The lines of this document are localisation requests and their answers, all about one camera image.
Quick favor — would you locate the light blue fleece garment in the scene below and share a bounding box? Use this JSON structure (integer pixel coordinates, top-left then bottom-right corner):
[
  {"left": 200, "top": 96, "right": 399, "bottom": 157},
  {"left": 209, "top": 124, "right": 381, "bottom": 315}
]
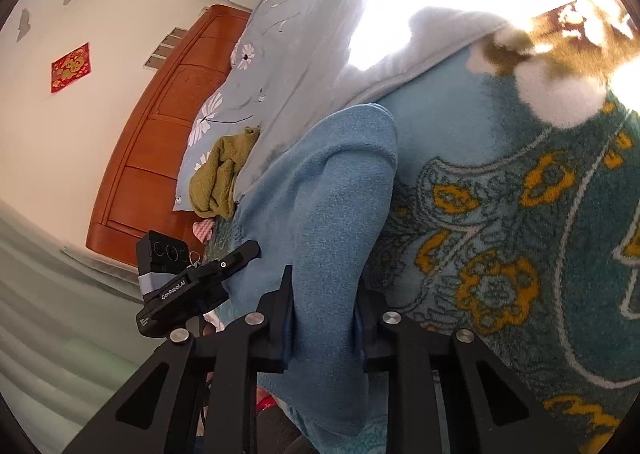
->
[{"left": 219, "top": 104, "right": 398, "bottom": 448}]

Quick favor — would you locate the pink clothing pile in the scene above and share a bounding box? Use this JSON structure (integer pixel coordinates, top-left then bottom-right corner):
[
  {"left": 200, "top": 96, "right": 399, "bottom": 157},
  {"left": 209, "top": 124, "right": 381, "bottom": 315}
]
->
[{"left": 192, "top": 219, "right": 215, "bottom": 245}]

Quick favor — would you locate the olive knitted sweater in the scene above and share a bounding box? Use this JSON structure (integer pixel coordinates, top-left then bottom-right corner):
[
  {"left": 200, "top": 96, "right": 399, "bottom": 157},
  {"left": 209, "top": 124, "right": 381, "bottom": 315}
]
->
[{"left": 189, "top": 127, "right": 260, "bottom": 220}]

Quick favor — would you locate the orange wooden headboard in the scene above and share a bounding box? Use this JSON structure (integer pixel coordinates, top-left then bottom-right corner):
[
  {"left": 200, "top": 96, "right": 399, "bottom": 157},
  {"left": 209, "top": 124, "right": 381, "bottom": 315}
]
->
[{"left": 86, "top": 5, "right": 250, "bottom": 266}]

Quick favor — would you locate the teal floral plush blanket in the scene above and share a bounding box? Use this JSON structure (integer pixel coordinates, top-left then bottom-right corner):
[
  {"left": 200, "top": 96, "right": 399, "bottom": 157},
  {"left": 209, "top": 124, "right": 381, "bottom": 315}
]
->
[{"left": 204, "top": 0, "right": 640, "bottom": 454}]

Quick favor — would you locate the light blue floral duvet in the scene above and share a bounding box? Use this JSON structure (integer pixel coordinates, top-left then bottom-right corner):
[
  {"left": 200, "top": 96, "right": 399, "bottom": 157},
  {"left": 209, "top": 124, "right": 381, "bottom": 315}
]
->
[{"left": 171, "top": 0, "right": 622, "bottom": 215}]

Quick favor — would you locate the red wall decoration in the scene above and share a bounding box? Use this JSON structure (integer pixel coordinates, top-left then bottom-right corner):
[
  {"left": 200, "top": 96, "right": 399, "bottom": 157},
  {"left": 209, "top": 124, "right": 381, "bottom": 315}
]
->
[{"left": 50, "top": 43, "right": 91, "bottom": 94}]

